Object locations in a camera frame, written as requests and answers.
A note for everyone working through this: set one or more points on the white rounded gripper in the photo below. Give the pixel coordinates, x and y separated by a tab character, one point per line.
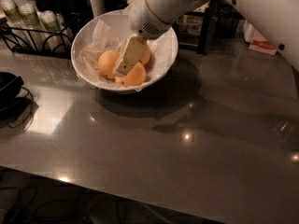
144	19

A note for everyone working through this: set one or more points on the orange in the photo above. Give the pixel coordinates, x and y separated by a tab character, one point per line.
146	56
106	63
135	77

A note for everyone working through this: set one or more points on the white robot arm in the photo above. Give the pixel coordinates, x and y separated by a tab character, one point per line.
276	20

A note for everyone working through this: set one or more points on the white bowl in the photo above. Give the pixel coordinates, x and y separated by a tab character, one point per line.
90	34

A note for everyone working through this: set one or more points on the translucent plastic bowl liner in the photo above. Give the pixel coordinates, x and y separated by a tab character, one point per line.
99	38

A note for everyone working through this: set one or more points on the white cylindrical container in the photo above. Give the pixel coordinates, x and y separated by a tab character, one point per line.
96	0

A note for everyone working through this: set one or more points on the right paper cup stack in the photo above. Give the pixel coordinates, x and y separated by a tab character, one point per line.
52	26

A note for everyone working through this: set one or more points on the paper cup stack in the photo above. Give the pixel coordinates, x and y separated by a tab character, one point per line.
32	23
12	13
52	26

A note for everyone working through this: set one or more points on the black condiment shelf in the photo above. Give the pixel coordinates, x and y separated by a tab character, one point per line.
191	29

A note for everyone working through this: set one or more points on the middle paper cup stack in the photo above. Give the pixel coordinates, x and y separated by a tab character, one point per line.
32	23

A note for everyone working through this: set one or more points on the white appliance with lid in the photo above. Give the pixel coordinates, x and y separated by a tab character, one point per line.
248	31

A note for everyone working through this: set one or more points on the black pan on stand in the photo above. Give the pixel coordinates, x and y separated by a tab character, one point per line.
16	101

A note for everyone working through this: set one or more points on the left paper cup stack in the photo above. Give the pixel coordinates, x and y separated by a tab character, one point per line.
12	13

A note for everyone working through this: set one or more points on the black wire cup rack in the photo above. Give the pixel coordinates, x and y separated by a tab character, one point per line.
18	40

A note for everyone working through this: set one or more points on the black wire basket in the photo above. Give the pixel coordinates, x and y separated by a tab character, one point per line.
227	21

